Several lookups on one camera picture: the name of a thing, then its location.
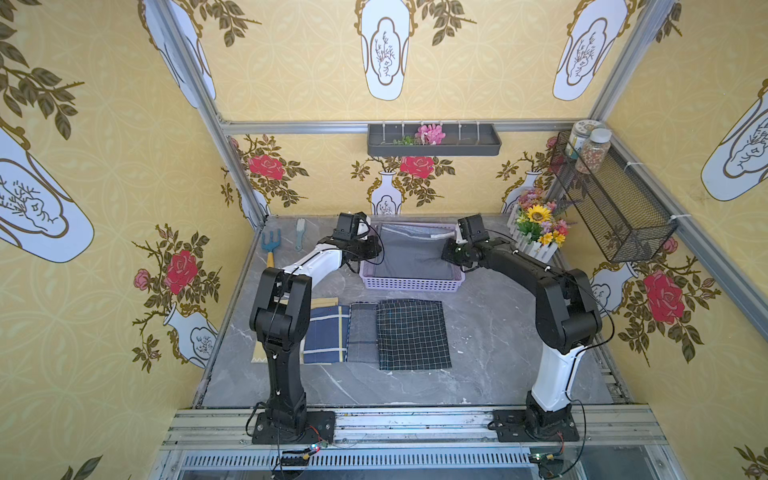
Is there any plain grey pillowcase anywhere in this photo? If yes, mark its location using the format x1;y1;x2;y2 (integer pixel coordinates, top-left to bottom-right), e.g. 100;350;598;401
373;223;455;280

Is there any black grid pillowcase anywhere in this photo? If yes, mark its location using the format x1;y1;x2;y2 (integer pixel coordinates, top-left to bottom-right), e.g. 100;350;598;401
376;299;452;371

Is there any grey checked pillowcase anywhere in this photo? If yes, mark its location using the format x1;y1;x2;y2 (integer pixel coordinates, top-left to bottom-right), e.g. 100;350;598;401
347;303;379;365

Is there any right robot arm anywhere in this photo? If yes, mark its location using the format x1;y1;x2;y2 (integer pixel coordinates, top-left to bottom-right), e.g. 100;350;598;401
442;215;602;438

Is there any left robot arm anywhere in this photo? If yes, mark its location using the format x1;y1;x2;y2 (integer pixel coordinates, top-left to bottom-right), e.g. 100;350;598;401
249;212;384;435

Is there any navy plaid folded pillowcase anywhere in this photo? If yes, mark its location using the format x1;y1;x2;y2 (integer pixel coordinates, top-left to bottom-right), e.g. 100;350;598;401
300;305;350;365

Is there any tan folded pillowcase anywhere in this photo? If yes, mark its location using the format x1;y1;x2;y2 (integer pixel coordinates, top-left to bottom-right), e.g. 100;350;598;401
251;297;339;363

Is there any light blue small brush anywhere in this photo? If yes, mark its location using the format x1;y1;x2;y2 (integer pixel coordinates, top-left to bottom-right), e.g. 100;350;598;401
294;218;306;251

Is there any flower box white fence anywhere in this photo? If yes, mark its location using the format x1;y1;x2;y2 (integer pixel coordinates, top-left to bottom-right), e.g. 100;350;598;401
507;188;570;263

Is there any blue yellow garden fork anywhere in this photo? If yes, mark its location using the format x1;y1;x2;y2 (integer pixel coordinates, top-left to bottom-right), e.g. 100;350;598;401
261;229;282;268

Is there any pink artificial flower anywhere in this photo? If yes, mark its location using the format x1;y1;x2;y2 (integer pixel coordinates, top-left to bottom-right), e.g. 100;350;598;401
415;124;446;145

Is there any glass jar front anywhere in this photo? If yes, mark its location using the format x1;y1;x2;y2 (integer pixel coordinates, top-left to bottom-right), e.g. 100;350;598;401
576;128;612;174

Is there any glass jar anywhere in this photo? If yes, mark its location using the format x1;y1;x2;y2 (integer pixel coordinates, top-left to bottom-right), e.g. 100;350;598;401
564;119;604;159
576;128;612;174

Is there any glass jar back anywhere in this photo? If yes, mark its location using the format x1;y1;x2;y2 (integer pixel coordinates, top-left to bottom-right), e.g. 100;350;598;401
564;119;604;159

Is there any grey wall tray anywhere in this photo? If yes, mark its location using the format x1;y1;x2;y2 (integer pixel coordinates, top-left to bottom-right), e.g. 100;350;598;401
367;122;502;157

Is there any black wire mesh shelf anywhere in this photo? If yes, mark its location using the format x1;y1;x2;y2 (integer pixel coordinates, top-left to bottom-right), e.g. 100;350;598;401
550;131;678;263

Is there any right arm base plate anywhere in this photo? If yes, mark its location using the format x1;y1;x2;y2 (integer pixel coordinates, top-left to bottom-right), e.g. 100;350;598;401
487;408;580;442

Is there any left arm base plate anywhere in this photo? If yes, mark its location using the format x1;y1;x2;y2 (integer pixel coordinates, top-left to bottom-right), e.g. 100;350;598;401
246;411;336;446

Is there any aluminium rail frame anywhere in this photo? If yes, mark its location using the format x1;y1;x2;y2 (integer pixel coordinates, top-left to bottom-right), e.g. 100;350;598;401
150;404;684;479

